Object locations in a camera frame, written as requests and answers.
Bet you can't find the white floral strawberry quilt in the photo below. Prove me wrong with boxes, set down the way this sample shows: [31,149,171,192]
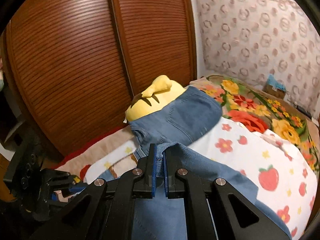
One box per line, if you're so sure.
[59,118,318,239]

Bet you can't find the floral brown bed blanket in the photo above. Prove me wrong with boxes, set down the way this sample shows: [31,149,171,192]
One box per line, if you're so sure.
[189,75,319,176]

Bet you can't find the blue denim jeans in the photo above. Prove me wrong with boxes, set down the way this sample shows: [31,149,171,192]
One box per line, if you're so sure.
[101,87,290,239]

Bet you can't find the wooden slatted wardrobe door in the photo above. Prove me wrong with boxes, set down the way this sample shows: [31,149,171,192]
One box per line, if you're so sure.
[110,0,197,95]
[5,0,131,155]

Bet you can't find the yellow plush toy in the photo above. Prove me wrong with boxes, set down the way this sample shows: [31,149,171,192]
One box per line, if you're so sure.
[123,75,187,124]

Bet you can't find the patterned lace curtain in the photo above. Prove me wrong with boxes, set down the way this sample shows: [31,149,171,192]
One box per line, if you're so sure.
[195,0,319,117]

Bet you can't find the cardboard box with blue cloth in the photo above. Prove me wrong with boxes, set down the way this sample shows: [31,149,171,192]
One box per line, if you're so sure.
[263,74,286,99]

